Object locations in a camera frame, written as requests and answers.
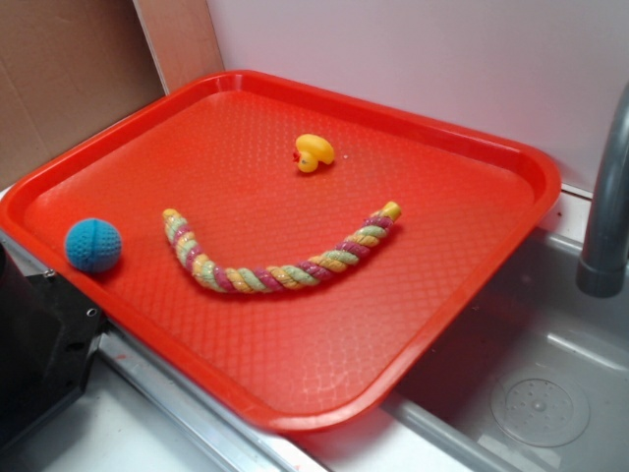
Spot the yellow rubber duck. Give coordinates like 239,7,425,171
293,134,335,173

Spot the multicolour twisted rope toy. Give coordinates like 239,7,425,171
162,202,402,295

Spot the red plastic tray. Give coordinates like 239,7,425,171
1,71,561,433

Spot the blue textured ball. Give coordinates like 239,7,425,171
65,218,122,273

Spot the grey sink faucet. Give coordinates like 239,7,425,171
576,88,628,298

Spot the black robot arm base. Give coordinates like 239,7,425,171
1,249,103,452

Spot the brown cardboard panel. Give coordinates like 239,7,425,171
1,1,223,188

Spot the grey plastic sink basin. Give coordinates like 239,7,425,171
294,225,629,472

